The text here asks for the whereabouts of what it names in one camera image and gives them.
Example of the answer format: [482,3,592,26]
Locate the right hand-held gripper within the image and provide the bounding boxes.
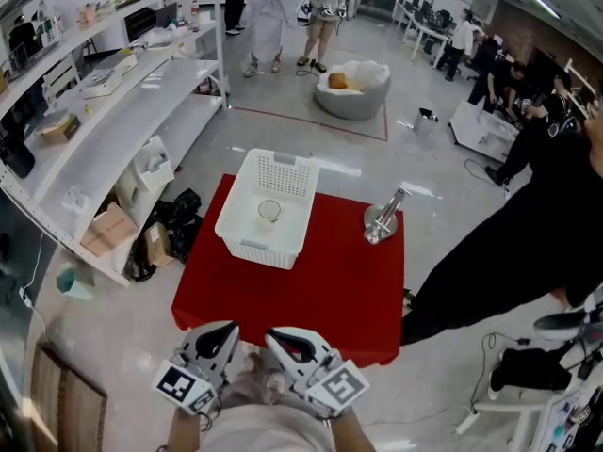
[265,326,371,417]

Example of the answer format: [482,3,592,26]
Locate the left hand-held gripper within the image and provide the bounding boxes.
[151,321,240,416]

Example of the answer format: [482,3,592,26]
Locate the white perforated plastic basket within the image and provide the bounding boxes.
[214,147,321,271]

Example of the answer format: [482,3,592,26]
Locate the person's left forearm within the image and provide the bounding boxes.
[164,406,204,452]

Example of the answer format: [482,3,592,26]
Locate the person's right forearm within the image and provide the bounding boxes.
[332,406,378,452]

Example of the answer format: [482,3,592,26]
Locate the small cardboard box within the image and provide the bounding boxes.
[143,222,174,267]

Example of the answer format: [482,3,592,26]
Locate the silver metal stand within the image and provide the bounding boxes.
[362,184,413,246]

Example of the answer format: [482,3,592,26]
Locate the large cardboard box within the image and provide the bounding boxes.
[79,201,139,258]

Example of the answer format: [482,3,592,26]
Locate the person's grey trousers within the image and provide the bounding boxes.
[223,353,305,409]

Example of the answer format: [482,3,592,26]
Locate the red tablecloth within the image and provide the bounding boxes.
[171,173,405,369]

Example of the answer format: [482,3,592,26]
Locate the person's white t-shirt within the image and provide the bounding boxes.
[202,400,338,452]

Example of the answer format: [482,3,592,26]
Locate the pile of black plastic bags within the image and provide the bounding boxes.
[122,188,204,283]

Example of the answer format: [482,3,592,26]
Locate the teal bin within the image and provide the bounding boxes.
[55,266,94,301]

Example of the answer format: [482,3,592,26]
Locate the wooden board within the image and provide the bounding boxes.
[30,344,108,452]

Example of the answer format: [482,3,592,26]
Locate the small white perforated basket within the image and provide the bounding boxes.
[133,134,176,193]

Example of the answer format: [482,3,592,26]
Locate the clear plastic bag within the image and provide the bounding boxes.
[60,185,90,214]

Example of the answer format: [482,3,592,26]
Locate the white metal shelf rack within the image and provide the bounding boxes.
[0,0,230,287]

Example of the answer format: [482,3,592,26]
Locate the grey beanbag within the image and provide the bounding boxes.
[314,59,392,121]

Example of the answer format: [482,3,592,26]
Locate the metal trash can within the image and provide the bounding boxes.
[413,107,439,137]

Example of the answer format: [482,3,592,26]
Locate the white panel board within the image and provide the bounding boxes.
[534,383,603,452]

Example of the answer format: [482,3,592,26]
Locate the orange cushion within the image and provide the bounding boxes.
[328,72,362,91]

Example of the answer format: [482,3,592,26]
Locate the white cart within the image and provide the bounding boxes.
[449,100,519,163]

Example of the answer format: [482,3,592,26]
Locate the white flat appliance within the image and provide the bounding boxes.
[82,54,139,99]

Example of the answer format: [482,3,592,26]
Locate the white checked cloth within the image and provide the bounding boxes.
[248,0,305,63]

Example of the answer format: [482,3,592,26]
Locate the black microwave oven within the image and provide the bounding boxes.
[124,6,157,44]

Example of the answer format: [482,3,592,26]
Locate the black monitor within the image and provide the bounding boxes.
[155,2,179,28]

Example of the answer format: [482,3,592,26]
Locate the white office desk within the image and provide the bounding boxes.
[398,2,453,63]

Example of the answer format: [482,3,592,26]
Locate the whiteboard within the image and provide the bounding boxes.
[432,0,472,18]

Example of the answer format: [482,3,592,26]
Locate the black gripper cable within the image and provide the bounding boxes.
[200,395,222,432]

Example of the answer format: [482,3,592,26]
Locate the white metal frame stand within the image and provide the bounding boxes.
[470,400,547,452]

